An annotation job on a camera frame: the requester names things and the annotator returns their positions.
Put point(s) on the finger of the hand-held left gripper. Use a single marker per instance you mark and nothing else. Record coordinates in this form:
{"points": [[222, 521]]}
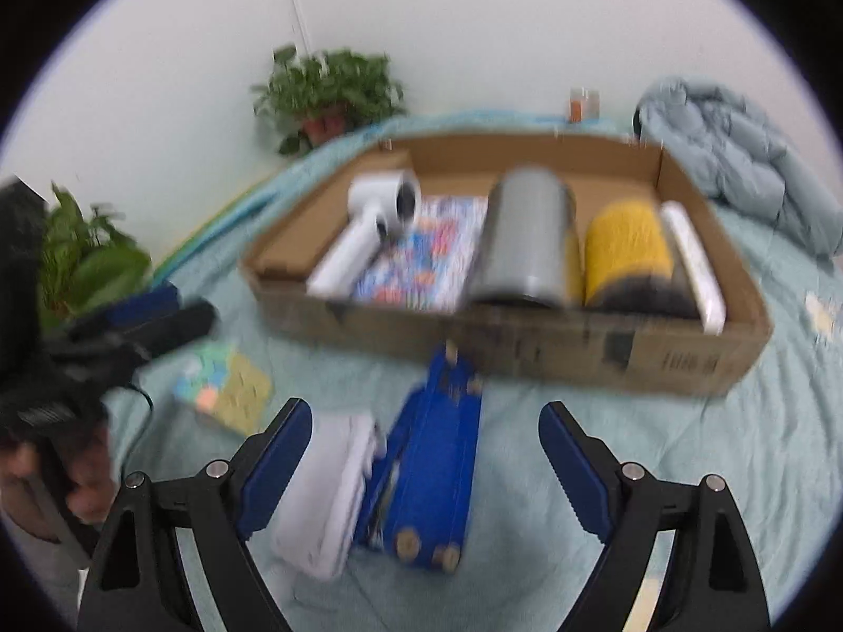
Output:
{"points": [[171, 326], [148, 303]]}

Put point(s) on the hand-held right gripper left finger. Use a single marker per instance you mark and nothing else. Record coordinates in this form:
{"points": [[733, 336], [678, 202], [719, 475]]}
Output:
{"points": [[280, 461]]}

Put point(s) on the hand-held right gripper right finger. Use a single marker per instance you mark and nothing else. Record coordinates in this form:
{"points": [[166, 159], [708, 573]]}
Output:
{"points": [[576, 467]]}

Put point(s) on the white rectangular box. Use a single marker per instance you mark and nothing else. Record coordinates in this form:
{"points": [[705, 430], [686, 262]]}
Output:
{"points": [[323, 494]]}

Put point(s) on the pastel cube puzzle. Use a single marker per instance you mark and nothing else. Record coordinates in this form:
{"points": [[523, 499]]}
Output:
{"points": [[224, 388]]}

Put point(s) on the cardboard box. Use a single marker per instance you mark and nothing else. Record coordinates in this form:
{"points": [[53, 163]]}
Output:
{"points": [[527, 342]]}

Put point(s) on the blue wooden toy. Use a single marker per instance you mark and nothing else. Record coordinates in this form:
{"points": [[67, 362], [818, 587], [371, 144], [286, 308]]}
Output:
{"points": [[434, 467]]}

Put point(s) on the white hair dryer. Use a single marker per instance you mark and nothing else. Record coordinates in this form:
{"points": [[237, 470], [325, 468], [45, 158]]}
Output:
{"points": [[369, 224]]}

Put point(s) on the yellow roll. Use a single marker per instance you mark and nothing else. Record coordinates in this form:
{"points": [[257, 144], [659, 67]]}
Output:
{"points": [[625, 243]]}

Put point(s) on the long white case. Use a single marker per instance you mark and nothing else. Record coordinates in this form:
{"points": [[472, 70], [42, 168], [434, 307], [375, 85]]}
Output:
{"points": [[691, 263]]}

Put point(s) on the silver metal cylinder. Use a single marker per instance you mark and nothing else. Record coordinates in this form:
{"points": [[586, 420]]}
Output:
{"points": [[520, 237]]}

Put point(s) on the person's left forearm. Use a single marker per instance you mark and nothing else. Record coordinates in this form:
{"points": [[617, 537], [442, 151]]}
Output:
{"points": [[29, 579]]}

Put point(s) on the person's left hand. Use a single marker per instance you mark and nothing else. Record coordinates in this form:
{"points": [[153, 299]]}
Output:
{"points": [[85, 474]]}

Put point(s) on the large-leaf green plant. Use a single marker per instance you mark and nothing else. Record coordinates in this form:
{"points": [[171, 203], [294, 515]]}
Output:
{"points": [[85, 263]]}

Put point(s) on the light blue blanket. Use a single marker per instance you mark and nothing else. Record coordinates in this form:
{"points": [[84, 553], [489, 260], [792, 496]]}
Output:
{"points": [[757, 441]]}

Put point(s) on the colourful magazine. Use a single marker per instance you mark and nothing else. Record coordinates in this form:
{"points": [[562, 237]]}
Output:
{"points": [[421, 257]]}

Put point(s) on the potted green plant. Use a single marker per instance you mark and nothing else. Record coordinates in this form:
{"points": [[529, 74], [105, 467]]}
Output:
{"points": [[329, 89]]}

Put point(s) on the folded light blue quilt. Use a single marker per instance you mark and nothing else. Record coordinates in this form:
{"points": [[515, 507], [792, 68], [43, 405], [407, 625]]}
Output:
{"points": [[744, 145]]}

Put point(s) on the white wall conduit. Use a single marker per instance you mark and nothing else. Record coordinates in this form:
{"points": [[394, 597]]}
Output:
{"points": [[295, 0]]}

